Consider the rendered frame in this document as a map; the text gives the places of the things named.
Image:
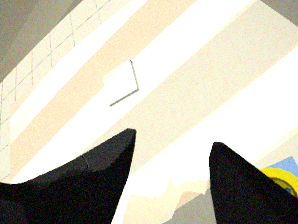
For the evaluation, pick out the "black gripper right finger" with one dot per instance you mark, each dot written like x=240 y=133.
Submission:
x=243 y=195

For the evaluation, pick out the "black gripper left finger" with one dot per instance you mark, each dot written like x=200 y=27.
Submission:
x=86 y=190

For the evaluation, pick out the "yellow cup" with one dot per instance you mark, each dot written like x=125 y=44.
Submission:
x=283 y=178

